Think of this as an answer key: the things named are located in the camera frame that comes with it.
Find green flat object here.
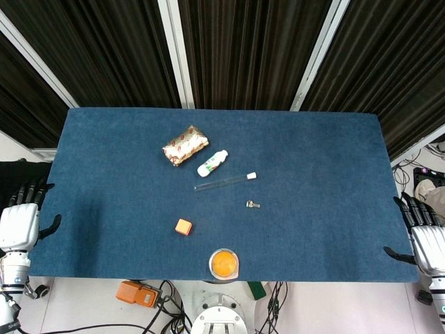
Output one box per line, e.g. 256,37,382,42
247,280,267,301

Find gold red snack package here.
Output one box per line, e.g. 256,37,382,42
161,125,211,168

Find orange jelly cup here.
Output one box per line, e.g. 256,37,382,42
208,248,240,281

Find glass test tube white cap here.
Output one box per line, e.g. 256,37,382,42
193,171,258,191

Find white frame post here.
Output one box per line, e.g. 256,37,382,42
0,9,80,109
158,0,195,109
290,0,348,112

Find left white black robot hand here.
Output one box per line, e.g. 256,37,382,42
0,177,63,252

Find black looped cable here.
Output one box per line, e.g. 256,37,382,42
152,280,193,334

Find silver robot base column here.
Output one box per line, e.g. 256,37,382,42
190,291,257,334

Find orange foot pedal box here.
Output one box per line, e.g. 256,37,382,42
115,280,163,309

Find blue table cloth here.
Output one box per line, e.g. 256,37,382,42
28,107,420,283

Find black cable bundle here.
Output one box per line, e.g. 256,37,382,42
255,280,290,334

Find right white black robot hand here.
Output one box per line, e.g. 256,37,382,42
382,192,445,278

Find orange wooden cube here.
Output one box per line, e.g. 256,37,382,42
174,218,193,237

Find beige trouser leg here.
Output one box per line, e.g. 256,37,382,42
426,186,445,225

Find long black floor cable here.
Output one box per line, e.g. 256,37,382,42
19,318,164,334

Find small white plastic bottle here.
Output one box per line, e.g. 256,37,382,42
197,150,229,177

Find thin black tangled cables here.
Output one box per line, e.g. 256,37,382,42
391,141,445,185

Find black pleated curtain panel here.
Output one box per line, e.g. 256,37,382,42
0,31,67,150
298,0,445,161
177,0,337,111
0,0,182,109

